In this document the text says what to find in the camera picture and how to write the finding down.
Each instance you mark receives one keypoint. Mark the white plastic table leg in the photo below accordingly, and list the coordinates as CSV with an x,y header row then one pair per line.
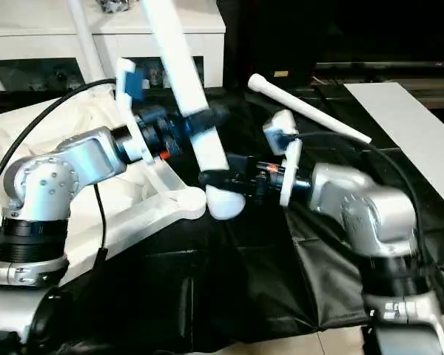
x,y
87,40
181,55
311,107

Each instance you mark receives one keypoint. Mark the white plastic table top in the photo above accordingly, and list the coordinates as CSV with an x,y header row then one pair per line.
x,y
133,207

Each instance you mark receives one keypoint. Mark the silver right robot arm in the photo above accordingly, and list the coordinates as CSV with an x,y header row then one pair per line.
x,y
362,211

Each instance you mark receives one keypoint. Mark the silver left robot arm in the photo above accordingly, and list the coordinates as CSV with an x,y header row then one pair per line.
x,y
48,185

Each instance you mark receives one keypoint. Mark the black mat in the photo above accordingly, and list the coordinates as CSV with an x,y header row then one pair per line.
x,y
244,266

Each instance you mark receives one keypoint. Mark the white cabinet with glass doors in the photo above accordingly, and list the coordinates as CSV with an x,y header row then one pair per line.
x,y
133,40

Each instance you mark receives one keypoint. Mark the white side table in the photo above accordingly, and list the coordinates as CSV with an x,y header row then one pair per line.
x,y
410,129

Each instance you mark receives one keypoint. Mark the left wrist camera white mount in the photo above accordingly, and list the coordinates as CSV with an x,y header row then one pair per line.
x,y
129,96

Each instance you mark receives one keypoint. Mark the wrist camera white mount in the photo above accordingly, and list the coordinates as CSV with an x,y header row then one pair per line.
x,y
129,96
285,129

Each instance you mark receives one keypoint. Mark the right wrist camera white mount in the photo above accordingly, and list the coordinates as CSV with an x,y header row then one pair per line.
x,y
285,129

